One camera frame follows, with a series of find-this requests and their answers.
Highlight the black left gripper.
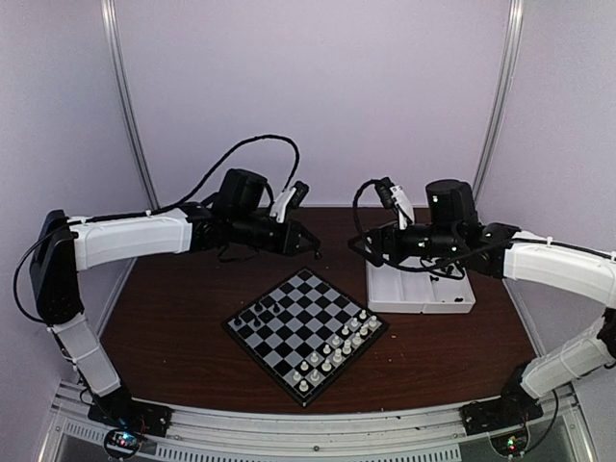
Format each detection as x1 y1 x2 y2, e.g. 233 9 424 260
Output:
231 210 321 257

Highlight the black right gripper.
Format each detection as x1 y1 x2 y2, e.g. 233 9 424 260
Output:
347 218 461 268

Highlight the white plastic divided tray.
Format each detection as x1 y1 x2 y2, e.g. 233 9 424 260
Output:
366 263 475 315

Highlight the black white chessboard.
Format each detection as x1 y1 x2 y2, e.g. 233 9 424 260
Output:
221 267 389 407

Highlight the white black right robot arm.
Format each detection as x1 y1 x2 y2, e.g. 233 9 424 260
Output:
347 177 615 425

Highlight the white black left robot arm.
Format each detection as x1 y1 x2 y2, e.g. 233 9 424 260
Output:
26 168 321 427

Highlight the pile of black chess pieces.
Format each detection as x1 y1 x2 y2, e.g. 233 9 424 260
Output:
429 275 466 303

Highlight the white chess piece row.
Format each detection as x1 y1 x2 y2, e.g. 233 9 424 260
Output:
285 310 385 400

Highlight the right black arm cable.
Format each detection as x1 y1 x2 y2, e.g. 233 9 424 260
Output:
350 180 386 261

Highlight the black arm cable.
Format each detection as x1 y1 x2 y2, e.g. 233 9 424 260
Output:
143 136 301 218
350 180 386 261

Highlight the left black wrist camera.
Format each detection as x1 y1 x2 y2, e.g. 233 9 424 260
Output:
290 180 310 209

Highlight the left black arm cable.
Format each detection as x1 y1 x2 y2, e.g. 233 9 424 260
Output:
143 136 301 218

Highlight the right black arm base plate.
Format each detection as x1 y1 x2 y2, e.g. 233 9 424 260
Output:
460 383 544 436

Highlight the front aluminium rail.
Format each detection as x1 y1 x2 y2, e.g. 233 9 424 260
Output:
34 381 599 461

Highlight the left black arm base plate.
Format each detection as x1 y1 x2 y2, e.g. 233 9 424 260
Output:
88 385 172 437

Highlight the right aluminium frame post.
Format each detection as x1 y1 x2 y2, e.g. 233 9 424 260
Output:
472 0 525 202

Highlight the aluminium frame post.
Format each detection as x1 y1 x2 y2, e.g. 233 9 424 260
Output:
99 0 162 216
472 0 525 202

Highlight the left aluminium frame post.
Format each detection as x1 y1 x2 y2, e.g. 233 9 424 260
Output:
99 0 162 216

